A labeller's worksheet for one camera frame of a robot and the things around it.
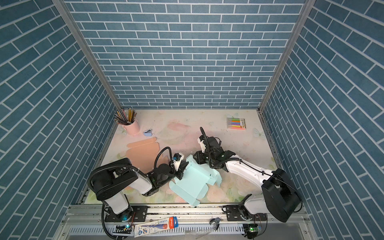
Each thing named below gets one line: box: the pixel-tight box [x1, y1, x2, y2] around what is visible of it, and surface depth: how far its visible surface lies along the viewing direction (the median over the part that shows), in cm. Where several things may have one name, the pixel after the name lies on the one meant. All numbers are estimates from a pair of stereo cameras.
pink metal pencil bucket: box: [122, 119, 141, 136], surface depth 105 cm
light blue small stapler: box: [143, 129, 152, 137], surface depth 107 cm
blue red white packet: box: [134, 216, 179, 238], surface depth 71 cm
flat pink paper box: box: [126, 137, 169, 172], surface depth 101 cm
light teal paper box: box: [169, 154, 222, 206], surface depth 82 cm
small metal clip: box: [209, 216, 223, 231], surface depth 72 cm
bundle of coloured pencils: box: [114, 107, 137, 126], surface depth 101 cm
